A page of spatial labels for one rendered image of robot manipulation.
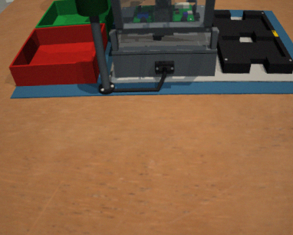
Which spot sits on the red open-top bin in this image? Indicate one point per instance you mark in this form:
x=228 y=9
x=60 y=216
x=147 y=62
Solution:
x=72 y=44

